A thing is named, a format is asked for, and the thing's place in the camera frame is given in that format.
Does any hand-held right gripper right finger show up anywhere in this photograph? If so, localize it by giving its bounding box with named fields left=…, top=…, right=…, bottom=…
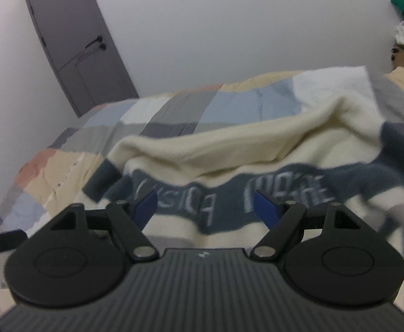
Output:
left=250, top=190, right=361, bottom=261

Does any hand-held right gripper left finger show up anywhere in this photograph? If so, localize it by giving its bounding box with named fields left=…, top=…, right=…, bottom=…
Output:
left=50, top=190, right=158, bottom=262

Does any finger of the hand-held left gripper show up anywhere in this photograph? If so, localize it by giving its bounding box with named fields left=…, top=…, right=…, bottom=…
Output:
left=0, top=230, right=27, bottom=255

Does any cream and blue sweater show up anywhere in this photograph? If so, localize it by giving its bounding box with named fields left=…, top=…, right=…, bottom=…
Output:
left=82, top=93, right=404, bottom=319

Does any patchwork bed cover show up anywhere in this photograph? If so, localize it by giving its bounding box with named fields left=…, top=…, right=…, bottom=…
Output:
left=0, top=64, right=404, bottom=322

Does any grey headboard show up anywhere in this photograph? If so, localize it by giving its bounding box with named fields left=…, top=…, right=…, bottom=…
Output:
left=23, top=0, right=139, bottom=118

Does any black door handle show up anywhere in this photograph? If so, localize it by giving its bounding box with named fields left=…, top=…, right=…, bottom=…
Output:
left=84, top=35, right=108, bottom=52

